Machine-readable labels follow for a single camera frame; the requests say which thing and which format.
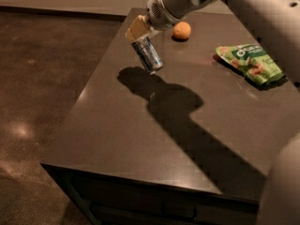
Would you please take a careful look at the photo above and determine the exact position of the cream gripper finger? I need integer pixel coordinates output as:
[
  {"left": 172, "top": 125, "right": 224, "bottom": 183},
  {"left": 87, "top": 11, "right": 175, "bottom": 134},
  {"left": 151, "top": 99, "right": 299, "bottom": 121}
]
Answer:
[{"left": 125, "top": 15, "right": 151, "bottom": 43}]

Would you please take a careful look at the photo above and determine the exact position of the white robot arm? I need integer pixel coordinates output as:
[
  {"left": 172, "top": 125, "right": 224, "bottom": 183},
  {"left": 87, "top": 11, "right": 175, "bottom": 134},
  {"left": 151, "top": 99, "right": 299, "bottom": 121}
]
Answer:
[{"left": 126, "top": 0, "right": 300, "bottom": 225}]

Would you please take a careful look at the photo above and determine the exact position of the orange fruit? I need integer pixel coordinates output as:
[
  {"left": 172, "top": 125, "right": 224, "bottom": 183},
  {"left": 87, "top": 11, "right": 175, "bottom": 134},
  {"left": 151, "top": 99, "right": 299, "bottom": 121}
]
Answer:
[{"left": 172, "top": 22, "right": 191, "bottom": 40}]

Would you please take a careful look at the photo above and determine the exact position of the dark cabinet under counter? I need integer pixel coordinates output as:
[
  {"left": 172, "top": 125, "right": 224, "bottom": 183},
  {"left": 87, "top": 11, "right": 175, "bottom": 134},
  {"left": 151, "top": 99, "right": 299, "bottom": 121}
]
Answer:
[{"left": 42, "top": 163, "right": 259, "bottom": 225}]

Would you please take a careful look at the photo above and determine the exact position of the silver blue redbull can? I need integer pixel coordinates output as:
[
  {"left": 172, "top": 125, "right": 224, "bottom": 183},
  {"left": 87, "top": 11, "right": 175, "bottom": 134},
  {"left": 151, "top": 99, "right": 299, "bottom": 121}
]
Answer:
[{"left": 132, "top": 37, "right": 163, "bottom": 74}]

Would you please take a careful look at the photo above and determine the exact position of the green snack bag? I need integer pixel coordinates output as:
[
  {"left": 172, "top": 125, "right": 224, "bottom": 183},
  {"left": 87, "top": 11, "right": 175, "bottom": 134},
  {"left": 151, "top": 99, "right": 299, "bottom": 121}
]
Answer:
[{"left": 216, "top": 44, "right": 284, "bottom": 85}]

